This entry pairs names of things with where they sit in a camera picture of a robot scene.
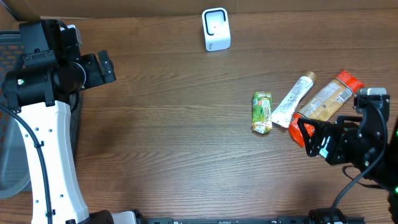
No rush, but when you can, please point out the white cream tube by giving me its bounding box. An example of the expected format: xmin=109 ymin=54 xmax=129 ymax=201
xmin=271 ymin=72 xmax=317 ymax=128

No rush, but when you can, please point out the orange spaghetti packet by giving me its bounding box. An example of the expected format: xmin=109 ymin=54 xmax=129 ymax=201
xmin=288 ymin=70 xmax=365 ymax=147

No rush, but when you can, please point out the green yellow snack packet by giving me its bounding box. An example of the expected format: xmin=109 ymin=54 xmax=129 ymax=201
xmin=252 ymin=91 xmax=272 ymax=134

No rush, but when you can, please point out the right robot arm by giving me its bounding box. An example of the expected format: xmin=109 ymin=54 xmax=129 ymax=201
xmin=297 ymin=95 xmax=397 ymax=223

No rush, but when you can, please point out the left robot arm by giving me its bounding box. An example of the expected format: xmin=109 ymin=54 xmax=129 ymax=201
xmin=2 ymin=19 xmax=116 ymax=223

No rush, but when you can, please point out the white barcode scanner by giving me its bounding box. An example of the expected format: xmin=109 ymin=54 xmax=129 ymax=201
xmin=201 ymin=7 xmax=231 ymax=52

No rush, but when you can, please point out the grey plastic mesh basket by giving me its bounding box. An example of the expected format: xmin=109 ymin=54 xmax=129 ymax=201
xmin=1 ymin=30 xmax=81 ymax=199

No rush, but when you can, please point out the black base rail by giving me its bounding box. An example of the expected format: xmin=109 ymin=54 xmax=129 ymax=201
xmin=90 ymin=208 xmax=366 ymax=224

